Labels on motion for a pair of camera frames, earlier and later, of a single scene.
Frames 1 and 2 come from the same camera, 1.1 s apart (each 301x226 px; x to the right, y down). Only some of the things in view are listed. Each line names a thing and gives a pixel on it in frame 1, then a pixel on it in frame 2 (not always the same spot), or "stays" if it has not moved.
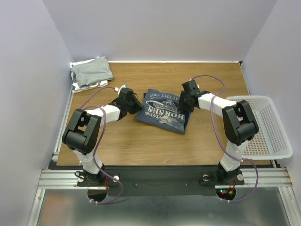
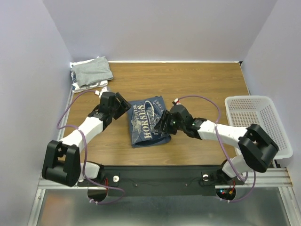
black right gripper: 182,103 -> 165,123
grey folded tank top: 96,71 stays
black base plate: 142,181 stays
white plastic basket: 272,141 stays
